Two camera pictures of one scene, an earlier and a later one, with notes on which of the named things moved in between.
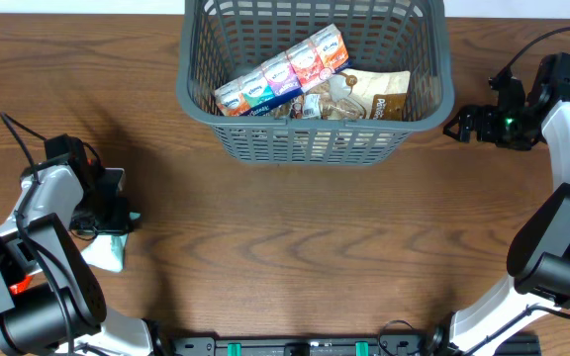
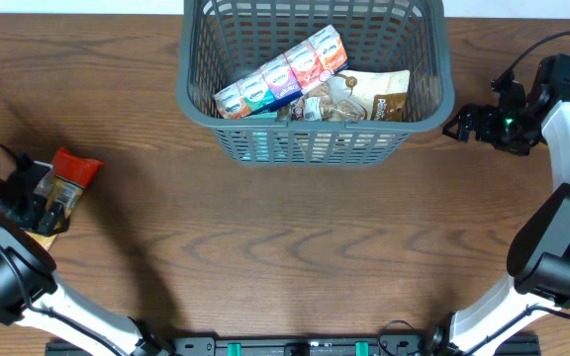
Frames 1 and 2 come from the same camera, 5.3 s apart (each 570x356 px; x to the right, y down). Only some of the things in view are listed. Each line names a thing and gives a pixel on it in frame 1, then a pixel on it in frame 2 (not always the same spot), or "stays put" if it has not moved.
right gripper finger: (469, 119) stays put
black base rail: (336, 344) stays put
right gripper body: (509, 127) stays put
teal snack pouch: (106, 252) -> (269, 146)
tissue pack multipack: (285, 74) stays put
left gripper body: (103, 207) -> (24, 204)
